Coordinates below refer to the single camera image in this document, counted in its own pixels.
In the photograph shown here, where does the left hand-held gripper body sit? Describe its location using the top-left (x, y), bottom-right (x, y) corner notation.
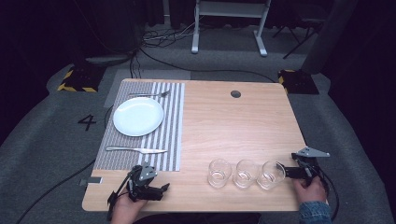
top-left (125, 164), bottom-right (164, 202)

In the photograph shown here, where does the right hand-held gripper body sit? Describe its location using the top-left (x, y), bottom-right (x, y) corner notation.
top-left (290, 146), bottom-right (332, 189)

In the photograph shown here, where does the clear drinking glass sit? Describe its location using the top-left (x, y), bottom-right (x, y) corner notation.
top-left (207, 158), bottom-right (233, 189)
top-left (232, 159), bottom-right (260, 190)
top-left (256, 160), bottom-right (287, 191)

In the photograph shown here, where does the person's right hand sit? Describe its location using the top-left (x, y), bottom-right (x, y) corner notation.
top-left (291, 175), bottom-right (329, 205)

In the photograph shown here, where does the person's left hand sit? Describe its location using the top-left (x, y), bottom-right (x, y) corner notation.
top-left (110, 188), bottom-right (149, 224)

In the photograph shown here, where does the silver table knife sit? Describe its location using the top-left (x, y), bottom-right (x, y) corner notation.
top-left (105, 146), bottom-right (169, 155)

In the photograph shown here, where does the grey striped placemat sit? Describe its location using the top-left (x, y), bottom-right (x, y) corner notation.
top-left (92, 80), bottom-right (186, 173)

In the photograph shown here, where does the grey tape strip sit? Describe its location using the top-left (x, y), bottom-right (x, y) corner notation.
top-left (78, 175), bottom-right (104, 188)

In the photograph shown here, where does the white round plate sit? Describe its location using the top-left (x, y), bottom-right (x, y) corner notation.
top-left (112, 96), bottom-right (165, 138)

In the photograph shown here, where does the black yellow-striped floor base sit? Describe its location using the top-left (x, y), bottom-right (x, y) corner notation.
top-left (56, 64), bottom-right (106, 93)
top-left (277, 68), bottom-right (320, 95)

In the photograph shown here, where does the silver fork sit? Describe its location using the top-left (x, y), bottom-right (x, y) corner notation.
top-left (128, 90), bottom-right (172, 98)

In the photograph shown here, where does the grey column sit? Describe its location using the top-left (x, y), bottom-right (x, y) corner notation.
top-left (300, 0), bottom-right (360, 76)

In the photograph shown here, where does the black folding stand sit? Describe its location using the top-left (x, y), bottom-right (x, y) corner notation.
top-left (272, 11), bottom-right (325, 61)

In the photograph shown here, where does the white metal stand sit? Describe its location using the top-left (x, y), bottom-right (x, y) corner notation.
top-left (190, 0), bottom-right (273, 58)

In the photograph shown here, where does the left hand-held gripper black cable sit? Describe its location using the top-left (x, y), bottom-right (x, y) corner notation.
top-left (106, 173), bottom-right (134, 222)

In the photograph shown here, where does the hand-held gripper black cable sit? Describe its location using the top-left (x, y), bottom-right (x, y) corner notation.
top-left (317, 167), bottom-right (341, 221)
top-left (106, 173), bottom-right (134, 222)

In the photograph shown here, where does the right hand-held gripper black cable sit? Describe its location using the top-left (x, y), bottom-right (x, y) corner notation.
top-left (317, 167), bottom-right (341, 221)

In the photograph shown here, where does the long black floor cable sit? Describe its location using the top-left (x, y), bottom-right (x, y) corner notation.
top-left (136, 46), bottom-right (277, 84)

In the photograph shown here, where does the bundle of floor cables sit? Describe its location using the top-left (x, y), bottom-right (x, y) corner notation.
top-left (141, 21), bottom-right (201, 49)

